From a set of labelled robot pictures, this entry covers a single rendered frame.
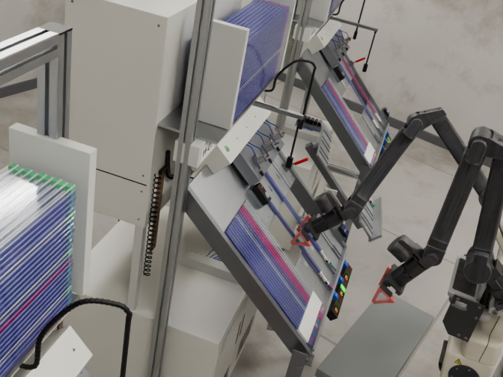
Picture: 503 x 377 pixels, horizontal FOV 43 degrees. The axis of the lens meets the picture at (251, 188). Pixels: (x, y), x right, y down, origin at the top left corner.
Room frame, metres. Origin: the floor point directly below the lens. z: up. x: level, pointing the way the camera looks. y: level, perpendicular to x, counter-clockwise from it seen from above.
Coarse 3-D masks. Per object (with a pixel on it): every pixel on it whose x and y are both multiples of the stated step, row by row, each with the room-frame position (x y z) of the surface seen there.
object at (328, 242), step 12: (324, 240) 2.16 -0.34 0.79; (336, 240) 2.24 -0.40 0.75; (300, 252) 1.97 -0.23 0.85; (312, 252) 2.03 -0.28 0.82; (324, 252) 2.10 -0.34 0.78; (336, 252) 2.18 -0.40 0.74; (300, 264) 1.91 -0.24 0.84; (324, 264) 2.04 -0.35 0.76; (336, 264) 2.11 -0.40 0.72; (312, 276) 1.92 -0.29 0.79; (312, 288) 1.87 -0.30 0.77; (324, 288) 1.93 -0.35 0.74; (324, 300) 1.87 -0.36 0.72
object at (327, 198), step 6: (324, 192) 2.02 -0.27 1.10; (330, 192) 2.00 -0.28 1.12; (318, 198) 1.98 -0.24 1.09; (324, 198) 1.97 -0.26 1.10; (330, 198) 1.98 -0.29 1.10; (318, 204) 1.97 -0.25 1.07; (324, 204) 1.96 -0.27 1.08; (330, 204) 1.97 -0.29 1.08; (336, 204) 1.96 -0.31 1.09; (324, 210) 1.96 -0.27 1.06; (342, 210) 1.97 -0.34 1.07; (348, 210) 1.93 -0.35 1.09; (354, 210) 1.93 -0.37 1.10; (342, 216) 1.94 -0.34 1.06; (348, 216) 1.93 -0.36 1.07
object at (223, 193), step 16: (208, 176) 1.83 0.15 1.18; (224, 176) 1.91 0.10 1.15; (272, 176) 2.17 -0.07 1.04; (288, 176) 2.27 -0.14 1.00; (208, 192) 1.77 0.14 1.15; (224, 192) 1.84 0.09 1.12; (240, 192) 1.92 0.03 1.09; (272, 192) 2.09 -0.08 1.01; (208, 208) 1.71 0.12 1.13; (224, 208) 1.78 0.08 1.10; (256, 208) 1.93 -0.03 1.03; (224, 224) 1.72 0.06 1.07
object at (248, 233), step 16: (240, 208) 1.84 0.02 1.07; (240, 224) 1.77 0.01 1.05; (256, 224) 1.84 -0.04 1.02; (240, 240) 1.71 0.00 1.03; (256, 240) 1.78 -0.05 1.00; (272, 240) 1.86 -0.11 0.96; (256, 256) 1.72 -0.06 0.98; (272, 256) 1.79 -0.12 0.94; (256, 272) 1.66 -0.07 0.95; (272, 272) 1.73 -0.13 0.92; (288, 272) 1.80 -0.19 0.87; (272, 288) 1.67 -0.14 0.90; (288, 288) 1.74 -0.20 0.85; (304, 288) 1.81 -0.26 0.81; (288, 304) 1.67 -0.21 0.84; (304, 304) 1.74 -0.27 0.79; (320, 304) 1.82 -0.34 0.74; (304, 320) 1.68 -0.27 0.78; (304, 336) 1.62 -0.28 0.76
